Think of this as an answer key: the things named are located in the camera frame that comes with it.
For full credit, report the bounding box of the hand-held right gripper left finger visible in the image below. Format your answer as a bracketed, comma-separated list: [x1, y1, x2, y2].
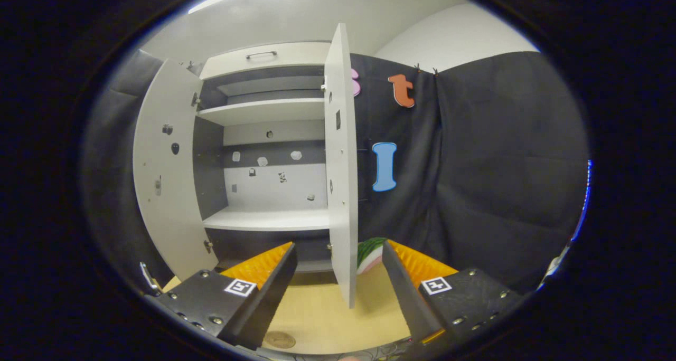
[144, 241, 298, 351]

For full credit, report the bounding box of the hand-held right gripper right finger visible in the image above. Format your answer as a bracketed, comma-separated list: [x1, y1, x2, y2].
[380, 240, 530, 347]

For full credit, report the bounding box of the round wooden coaster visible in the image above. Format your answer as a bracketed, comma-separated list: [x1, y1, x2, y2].
[264, 330, 297, 350]

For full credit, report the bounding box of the white cabinet door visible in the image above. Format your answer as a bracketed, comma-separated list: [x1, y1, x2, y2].
[323, 23, 360, 309]
[132, 59, 220, 282]

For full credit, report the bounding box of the white and grey cabinet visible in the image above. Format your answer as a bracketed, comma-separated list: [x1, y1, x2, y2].
[191, 40, 339, 275]

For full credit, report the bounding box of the white cabinet shelf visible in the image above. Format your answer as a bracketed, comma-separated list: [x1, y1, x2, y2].
[196, 98, 325, 127]

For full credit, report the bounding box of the watermelon slice toy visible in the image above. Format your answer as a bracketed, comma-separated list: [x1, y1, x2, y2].
[357, 237, 387, 276]

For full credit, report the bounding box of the black backdrop cloth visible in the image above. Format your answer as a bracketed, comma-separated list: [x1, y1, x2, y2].
[82, 50, 591, 294]

